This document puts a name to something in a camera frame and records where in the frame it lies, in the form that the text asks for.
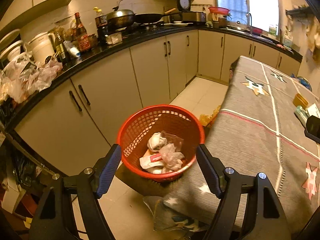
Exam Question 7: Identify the white tissue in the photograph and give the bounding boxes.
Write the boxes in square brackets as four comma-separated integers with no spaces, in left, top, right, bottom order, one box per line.
[147,132,168,152]

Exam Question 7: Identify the black kitchen countertop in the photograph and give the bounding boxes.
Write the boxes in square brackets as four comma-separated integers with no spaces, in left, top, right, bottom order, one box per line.
[1,25,303,131]

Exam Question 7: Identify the round white kitchen scale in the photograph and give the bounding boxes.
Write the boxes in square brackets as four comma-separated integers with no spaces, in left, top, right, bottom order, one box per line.
[177,0,191,11]

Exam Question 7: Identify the teal white drink carton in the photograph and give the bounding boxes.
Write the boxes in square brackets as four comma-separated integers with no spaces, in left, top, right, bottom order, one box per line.
[294,105,309,127]

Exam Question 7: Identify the yellow tape roll holder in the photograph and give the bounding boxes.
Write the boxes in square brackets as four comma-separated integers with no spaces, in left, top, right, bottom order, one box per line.
[293,93,309,109]

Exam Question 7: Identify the blue plastic bag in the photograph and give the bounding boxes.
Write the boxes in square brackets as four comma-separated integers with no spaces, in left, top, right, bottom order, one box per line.
[291,74,312,91]

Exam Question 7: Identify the grey patterned tablecloth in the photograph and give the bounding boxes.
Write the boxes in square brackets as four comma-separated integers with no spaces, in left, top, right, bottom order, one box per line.
[144,56,319,236]

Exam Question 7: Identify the beige base cabinets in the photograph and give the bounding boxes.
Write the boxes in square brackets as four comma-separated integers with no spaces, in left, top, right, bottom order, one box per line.
[14,30,301,175]

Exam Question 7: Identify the chrome sink faucet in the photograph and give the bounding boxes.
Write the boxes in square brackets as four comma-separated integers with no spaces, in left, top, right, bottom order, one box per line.
[246,11,253,35]

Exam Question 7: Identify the red plastic mesh basket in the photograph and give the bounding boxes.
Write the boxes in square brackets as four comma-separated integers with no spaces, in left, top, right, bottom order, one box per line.
[116,105,205,183]

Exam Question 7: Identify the crumpled plastic bags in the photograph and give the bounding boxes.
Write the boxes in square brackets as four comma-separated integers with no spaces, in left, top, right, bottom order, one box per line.
[1,53,63,104]

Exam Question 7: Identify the red plastic basin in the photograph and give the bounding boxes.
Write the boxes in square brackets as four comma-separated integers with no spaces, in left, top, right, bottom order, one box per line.
[208,7,230,15]

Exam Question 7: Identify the white rice cooker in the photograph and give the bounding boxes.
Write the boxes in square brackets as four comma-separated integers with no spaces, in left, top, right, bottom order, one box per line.
[27,32,55,63]

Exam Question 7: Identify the dark soy sauce bottle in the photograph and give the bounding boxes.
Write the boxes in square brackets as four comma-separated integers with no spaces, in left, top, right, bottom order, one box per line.
[75,12,91,52]

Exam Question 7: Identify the black frying pan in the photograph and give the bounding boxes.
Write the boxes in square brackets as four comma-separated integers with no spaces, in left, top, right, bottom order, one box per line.
[134,8,176,24]

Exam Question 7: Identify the steel wok with lid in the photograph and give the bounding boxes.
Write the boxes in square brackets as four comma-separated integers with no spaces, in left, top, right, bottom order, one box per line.
[106,0,135,31]

